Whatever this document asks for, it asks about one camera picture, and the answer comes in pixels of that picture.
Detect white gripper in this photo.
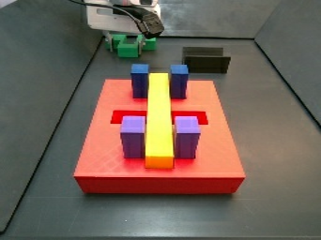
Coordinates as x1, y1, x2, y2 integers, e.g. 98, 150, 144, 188
85, 0, 161, 53

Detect green stepped block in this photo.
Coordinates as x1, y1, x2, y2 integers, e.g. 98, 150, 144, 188
113, 34, 157, 58

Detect black angle fixture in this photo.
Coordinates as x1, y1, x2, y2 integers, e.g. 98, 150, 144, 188
182, 47, 232, 74

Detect red base board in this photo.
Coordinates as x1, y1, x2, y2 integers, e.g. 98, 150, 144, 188
74, 80, 247, 194

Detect yellow arched bar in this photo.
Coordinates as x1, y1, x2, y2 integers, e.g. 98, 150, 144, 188
146, 73, 174, 169

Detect blue post left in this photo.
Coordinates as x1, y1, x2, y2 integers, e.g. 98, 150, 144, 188
130, 64, 150, 98

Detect blue post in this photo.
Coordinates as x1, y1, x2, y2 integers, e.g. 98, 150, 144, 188
170, 65, 189, 99
130, 64, 150, 98

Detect blue post right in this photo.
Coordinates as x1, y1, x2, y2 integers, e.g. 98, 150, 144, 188
170, 65, 189, 99

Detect purple post right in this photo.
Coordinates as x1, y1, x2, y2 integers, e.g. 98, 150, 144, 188
121, 115, 146, 158

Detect purple post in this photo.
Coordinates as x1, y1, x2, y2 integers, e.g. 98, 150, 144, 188
174, 116, 201, 159
121, 115, 146, 158

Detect purple post left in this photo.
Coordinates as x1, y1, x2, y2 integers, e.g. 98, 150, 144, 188
174, 116, 201, 159

